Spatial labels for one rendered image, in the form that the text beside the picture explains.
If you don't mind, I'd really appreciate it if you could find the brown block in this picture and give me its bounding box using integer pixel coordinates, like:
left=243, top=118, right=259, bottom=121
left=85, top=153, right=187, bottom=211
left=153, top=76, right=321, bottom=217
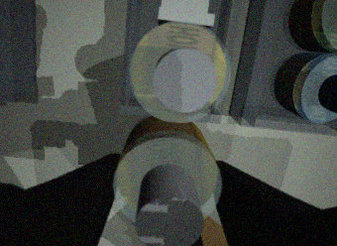
left=191, top=216, right=229, bottom=246

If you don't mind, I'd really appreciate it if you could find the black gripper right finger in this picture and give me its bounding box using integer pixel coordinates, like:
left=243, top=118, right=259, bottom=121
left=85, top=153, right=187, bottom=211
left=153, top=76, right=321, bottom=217
left=216, top=161, right=337, bottom=246

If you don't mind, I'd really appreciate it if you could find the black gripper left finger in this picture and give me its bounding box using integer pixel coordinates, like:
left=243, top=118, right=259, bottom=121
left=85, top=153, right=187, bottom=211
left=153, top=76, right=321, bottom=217
left=0, top=154, right=120, bottom=246

